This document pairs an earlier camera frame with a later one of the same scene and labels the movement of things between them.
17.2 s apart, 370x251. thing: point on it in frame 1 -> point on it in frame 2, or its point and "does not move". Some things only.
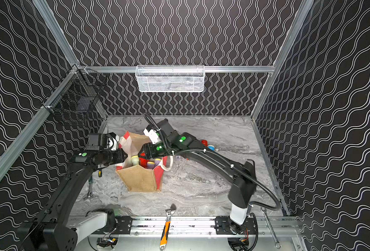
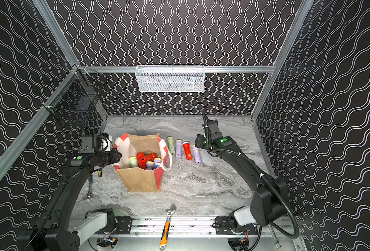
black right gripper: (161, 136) -> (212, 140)
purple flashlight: (150, 164) does not move
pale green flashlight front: (135, 160) does not move
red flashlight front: (143, 162) does not move
